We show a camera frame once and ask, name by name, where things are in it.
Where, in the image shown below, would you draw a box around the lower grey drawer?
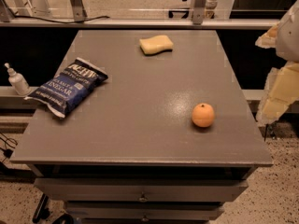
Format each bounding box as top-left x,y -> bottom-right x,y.
64,202 -> 223,221

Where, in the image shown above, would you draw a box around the grey drawer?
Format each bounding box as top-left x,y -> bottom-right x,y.
35,178 -> 248,203
64,202 -> 223,221

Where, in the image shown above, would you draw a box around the white pump bottle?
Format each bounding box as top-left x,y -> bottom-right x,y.
5,63 -> 31,96

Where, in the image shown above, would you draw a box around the grey drawer cabinet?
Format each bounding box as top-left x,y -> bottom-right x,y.
12,30 -> 272,224

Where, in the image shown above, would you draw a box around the black cables at left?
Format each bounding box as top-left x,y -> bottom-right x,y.
0,132 -> 19,164

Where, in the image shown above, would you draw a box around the grey metal ledge rail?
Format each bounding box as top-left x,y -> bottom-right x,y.
0,18 -> 278,30

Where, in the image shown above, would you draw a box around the blue chips bag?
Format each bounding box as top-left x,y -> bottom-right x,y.
25,58 -> 108,119

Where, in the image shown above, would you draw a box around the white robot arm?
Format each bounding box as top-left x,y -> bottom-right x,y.
255,0 -> 299,126

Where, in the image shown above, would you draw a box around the upper grey drawer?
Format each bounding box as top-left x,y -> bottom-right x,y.
35,178 -> 248,203

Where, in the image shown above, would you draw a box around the black cable on ledge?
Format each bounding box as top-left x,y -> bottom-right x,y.
0,0 -> 111,24

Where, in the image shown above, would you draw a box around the yellow sponge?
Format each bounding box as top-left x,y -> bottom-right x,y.
139,35 -> 174,55

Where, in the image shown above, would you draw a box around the orange fruit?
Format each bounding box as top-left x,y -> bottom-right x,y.
192,103 -> 215,128

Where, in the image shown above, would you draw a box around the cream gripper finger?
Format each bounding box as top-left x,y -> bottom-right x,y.
256,62 -> 299,125
255,24 -> 278,49

